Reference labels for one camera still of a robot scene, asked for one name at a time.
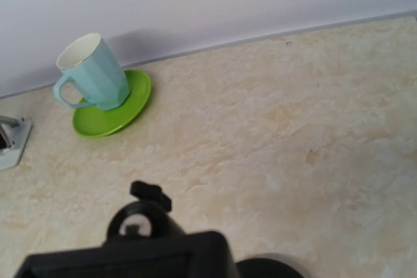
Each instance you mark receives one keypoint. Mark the white folding phone stand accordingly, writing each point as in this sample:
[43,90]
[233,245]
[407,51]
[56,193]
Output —
[14,136]

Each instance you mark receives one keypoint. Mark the light blue mug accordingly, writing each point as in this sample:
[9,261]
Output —
[92,68]

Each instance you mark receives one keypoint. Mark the green saucer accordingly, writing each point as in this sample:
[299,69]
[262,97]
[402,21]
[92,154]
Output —
[92,123]

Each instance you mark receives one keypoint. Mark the black pole stand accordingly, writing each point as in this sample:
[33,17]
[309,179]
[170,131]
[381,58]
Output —
[142,240]

